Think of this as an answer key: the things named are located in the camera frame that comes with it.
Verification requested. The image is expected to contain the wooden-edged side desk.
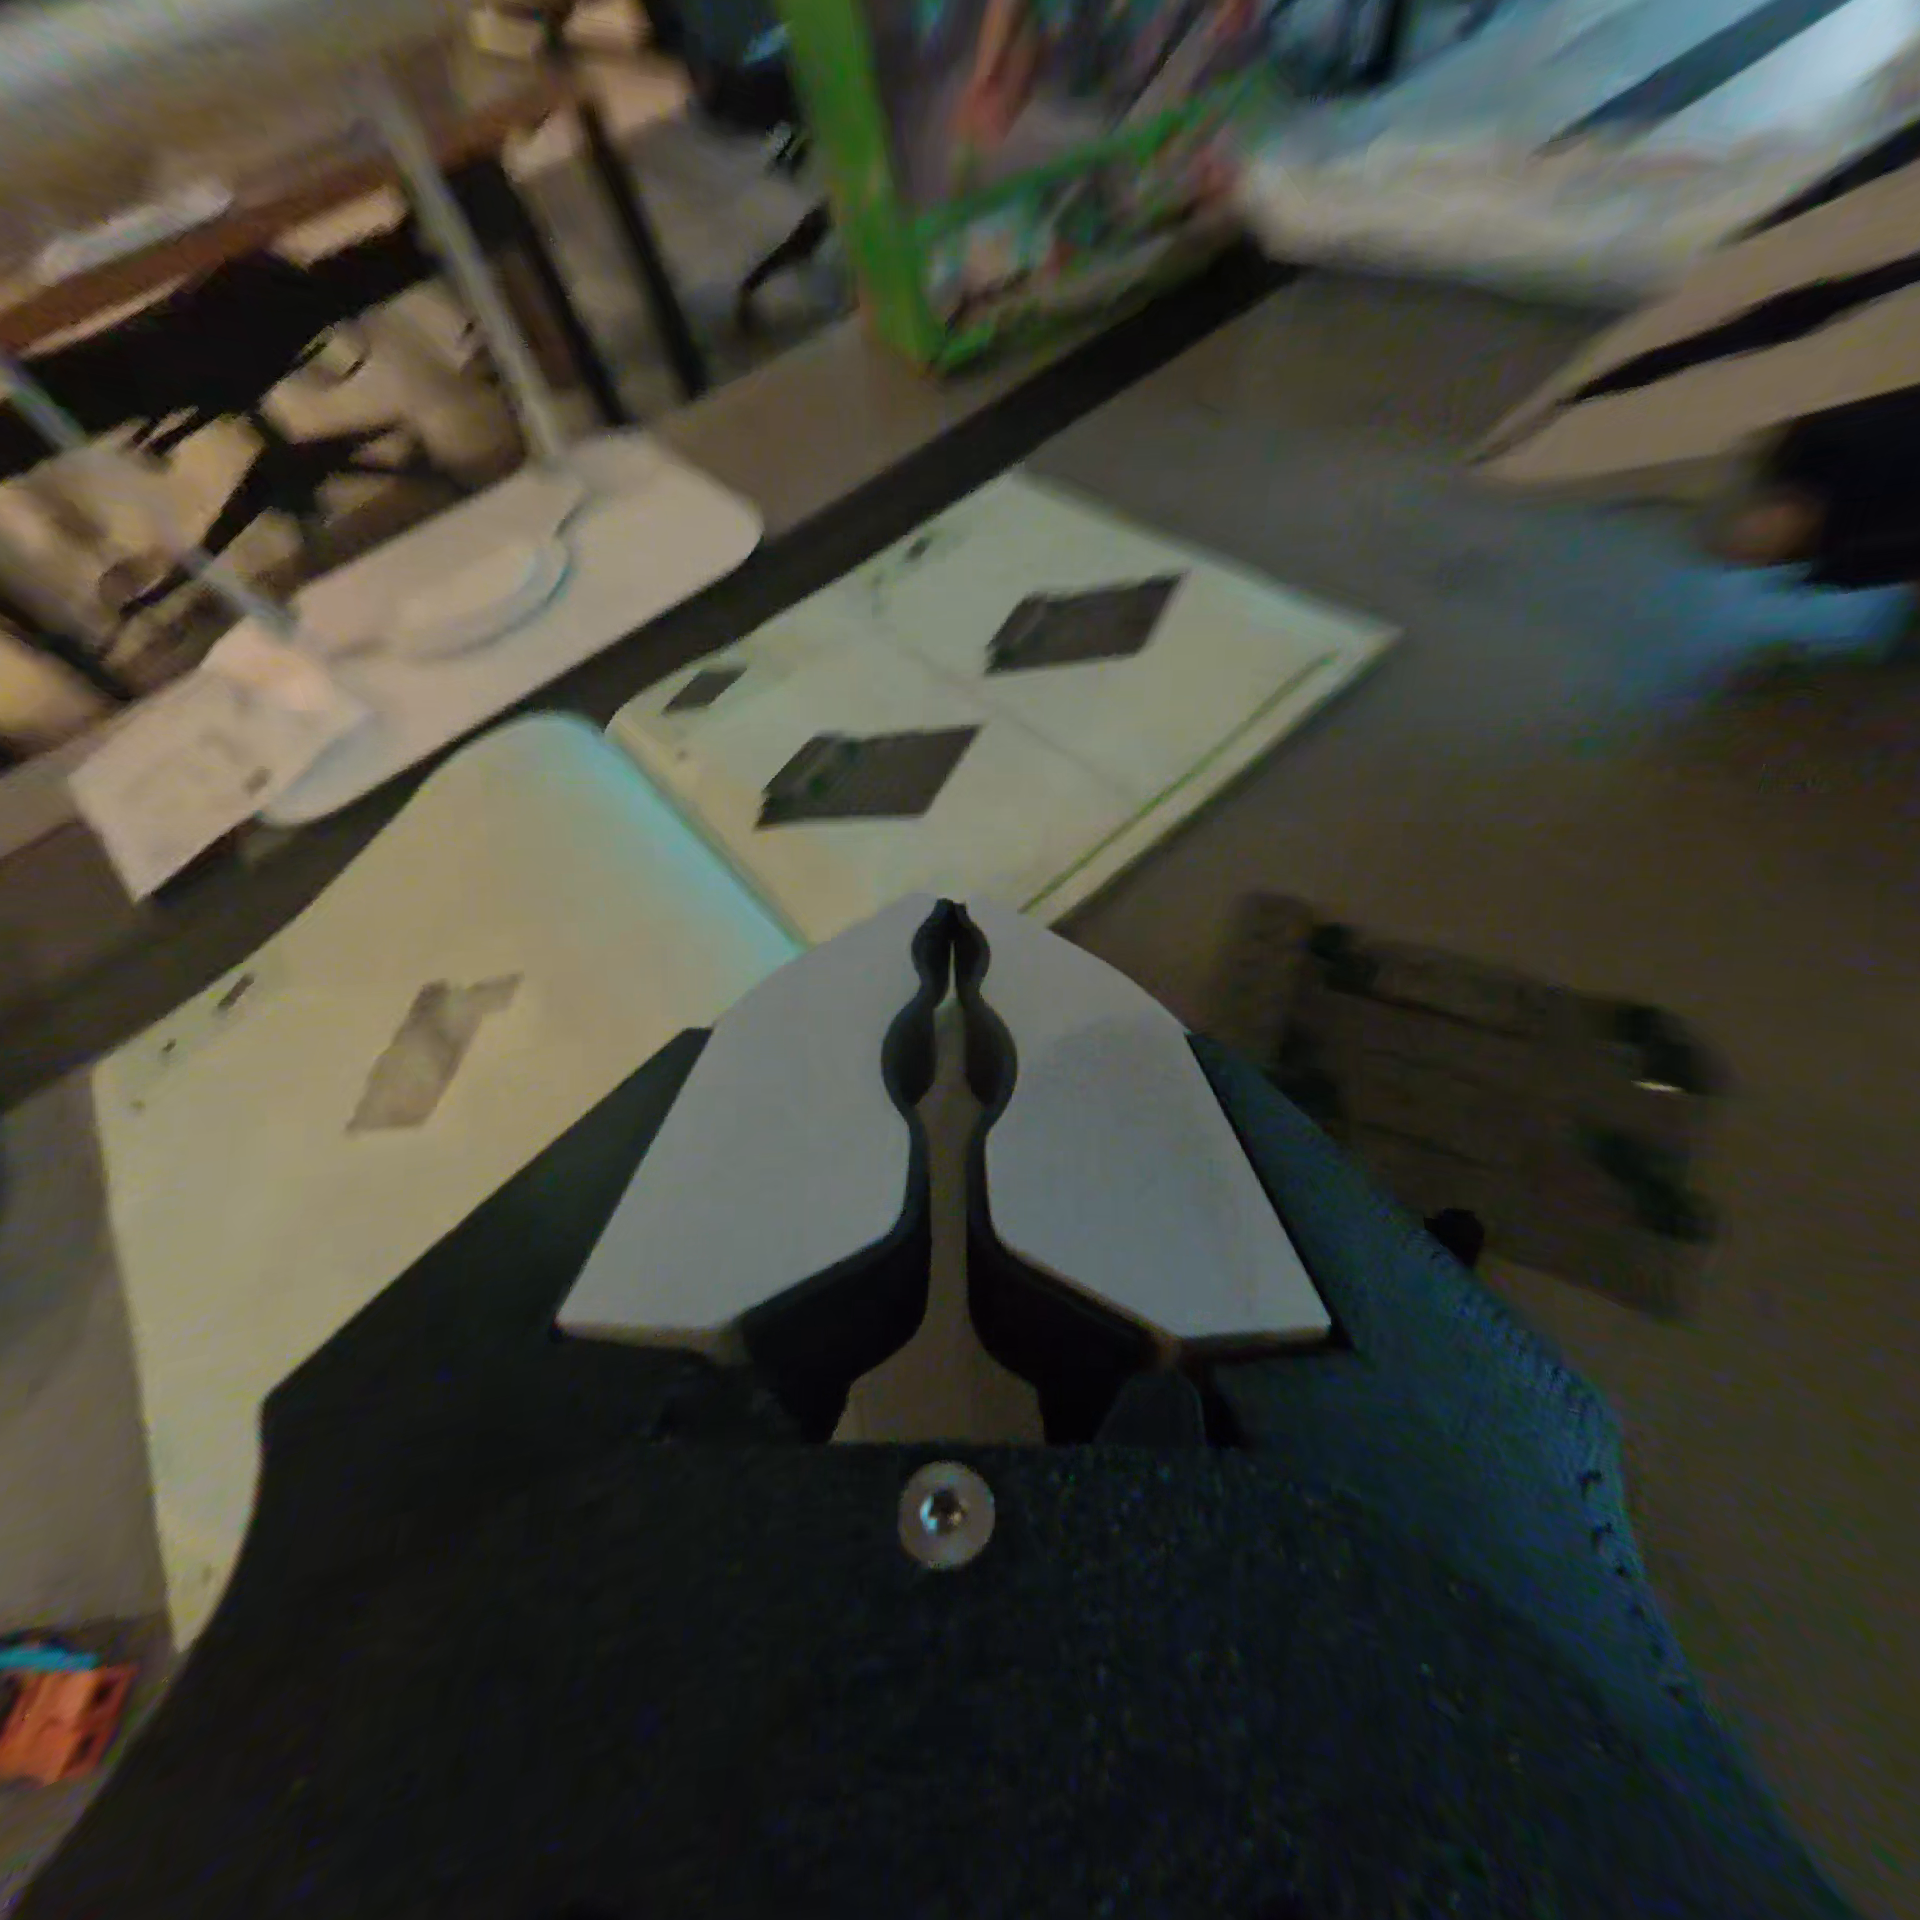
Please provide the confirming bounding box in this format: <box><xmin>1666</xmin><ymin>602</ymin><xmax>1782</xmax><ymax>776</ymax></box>
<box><xmin>0</xmin><ymin>58</ymin><xmax>707</xmax><ymax>436</ymax></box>

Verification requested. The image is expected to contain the crumpled white paper bag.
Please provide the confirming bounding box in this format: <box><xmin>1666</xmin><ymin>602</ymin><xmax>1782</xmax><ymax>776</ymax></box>
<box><xmin>1236</xmin><ymin>0</ymin><xmax>1920</xmax><ymax>302</ymax></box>

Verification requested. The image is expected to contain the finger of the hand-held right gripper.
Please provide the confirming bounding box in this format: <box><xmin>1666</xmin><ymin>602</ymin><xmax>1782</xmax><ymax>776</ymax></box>
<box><xmin>1552</xmin><ymin>157</ymin><xmax>1920</xmax><ymax>404</ymax></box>
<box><xmin>1475</xmin><ymin>296</ymin><xmax>1920</xmax><ymax>494</ymax></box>

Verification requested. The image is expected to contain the black office chair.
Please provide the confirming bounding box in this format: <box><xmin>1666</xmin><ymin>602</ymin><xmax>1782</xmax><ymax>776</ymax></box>
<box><xmin>0</xmin><ymin>247</ymin><xmax>452</xmax><ymax>504</ymax></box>

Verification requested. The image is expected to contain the white printed leaflet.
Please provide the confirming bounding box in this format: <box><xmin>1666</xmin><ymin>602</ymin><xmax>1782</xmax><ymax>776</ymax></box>
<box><xmin>66</xmin><ymin>621</ymin><xmax>368</xmax><ymax>903</ymax></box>

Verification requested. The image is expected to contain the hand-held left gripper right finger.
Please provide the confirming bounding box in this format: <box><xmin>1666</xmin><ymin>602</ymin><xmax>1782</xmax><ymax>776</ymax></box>
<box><xmin>958</xmin><ymin>895</ymin><xmax>1334</xmax><ymax>1359</ymax></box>

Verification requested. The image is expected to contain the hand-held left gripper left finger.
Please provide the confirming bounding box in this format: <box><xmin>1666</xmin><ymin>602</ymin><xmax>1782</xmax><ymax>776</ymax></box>
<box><xmin>556</xmin><ymin>895</ymin><xmax>951</xmax><ymax>1348</ymax></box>

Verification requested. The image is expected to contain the white instruction booklet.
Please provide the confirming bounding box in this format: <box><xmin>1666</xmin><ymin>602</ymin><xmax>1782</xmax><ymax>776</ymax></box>
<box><xmin>90</xmin><ymin>470</ymin><xmax>1403</xmax><ymax>1652</ymax></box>

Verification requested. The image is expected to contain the grey studded building baseplate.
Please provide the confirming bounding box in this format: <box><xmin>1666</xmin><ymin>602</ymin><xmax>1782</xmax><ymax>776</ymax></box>
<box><xmin>1206</xmin><ymin>890</ymin><xmax>1727</xmax><ymax>1321</ymax></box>

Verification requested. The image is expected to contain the colourful green-edged toy box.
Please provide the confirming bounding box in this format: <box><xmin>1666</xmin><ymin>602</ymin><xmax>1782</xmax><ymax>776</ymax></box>
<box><xmin>779</xmin><ymin>0</ymin><xmax>1291</xmax><ymax>377</ymax></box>

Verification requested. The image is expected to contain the adjoining grey table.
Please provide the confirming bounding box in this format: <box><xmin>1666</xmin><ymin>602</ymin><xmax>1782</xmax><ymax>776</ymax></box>
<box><xmin>0</xmin><ymin>0</ymin><xmax>1307</xmax><ymax>1112</ymax></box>

